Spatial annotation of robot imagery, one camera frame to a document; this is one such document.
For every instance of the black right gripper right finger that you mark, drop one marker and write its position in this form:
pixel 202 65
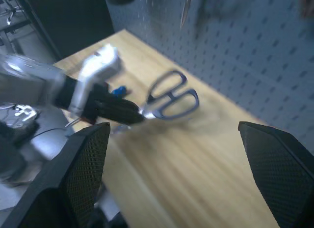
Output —
pixel 282 174

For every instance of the small blue object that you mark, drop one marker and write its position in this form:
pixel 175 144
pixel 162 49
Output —
pixel 119 90

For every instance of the black partition panel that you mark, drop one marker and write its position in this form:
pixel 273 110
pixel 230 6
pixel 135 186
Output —
pixel 73 19

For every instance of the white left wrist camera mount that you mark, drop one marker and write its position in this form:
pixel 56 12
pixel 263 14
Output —
pixel 98 65

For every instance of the grey pegboard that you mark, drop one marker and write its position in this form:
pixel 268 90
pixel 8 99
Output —
pixel 233 53

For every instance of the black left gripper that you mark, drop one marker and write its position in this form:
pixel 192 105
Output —
pixel 94 97

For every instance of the dark brown hanging object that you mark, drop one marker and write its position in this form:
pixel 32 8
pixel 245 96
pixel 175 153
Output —
pixel 308 3

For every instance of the metal frame rack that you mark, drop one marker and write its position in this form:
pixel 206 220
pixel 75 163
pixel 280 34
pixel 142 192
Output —
pixel 12 19

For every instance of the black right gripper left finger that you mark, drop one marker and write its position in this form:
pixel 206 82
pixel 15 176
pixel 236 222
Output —
pixel 73 179

